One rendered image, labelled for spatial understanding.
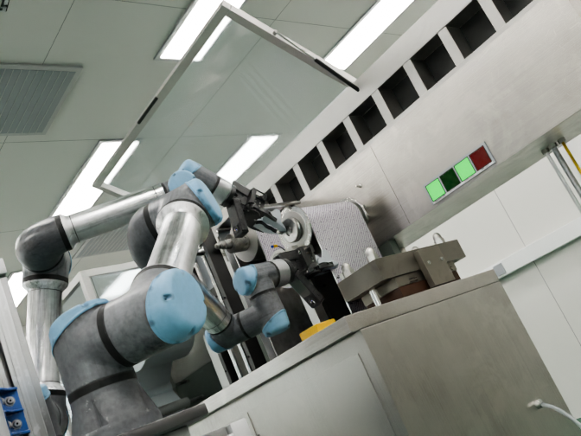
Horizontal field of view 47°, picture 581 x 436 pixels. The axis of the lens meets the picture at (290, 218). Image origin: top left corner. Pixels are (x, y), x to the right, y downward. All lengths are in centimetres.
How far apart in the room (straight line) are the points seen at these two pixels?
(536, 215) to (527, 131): 264
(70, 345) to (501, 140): 129
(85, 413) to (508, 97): 136
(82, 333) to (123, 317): 8
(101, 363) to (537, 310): 378
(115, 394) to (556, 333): 377
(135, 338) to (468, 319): 101
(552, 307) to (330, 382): 308
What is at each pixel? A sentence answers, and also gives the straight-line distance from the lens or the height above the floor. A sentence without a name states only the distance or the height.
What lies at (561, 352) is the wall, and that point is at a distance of 466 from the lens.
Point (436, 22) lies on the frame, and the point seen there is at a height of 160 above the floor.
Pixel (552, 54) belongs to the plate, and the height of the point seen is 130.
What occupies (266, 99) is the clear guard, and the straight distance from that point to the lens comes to 237.
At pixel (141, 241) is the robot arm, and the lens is 151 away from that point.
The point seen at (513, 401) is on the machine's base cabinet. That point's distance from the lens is 187.
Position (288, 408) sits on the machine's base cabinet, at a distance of 180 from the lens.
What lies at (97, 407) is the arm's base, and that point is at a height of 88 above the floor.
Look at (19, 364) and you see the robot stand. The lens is 137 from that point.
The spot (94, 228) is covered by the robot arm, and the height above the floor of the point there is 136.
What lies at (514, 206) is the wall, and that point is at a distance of 460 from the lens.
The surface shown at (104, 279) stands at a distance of 279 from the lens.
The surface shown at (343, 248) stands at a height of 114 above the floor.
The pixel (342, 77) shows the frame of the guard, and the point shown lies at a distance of 224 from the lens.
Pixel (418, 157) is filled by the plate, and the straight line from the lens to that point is 210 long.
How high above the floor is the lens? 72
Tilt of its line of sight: 16 degrees up
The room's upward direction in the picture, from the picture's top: 24 degrees counter-clockwise
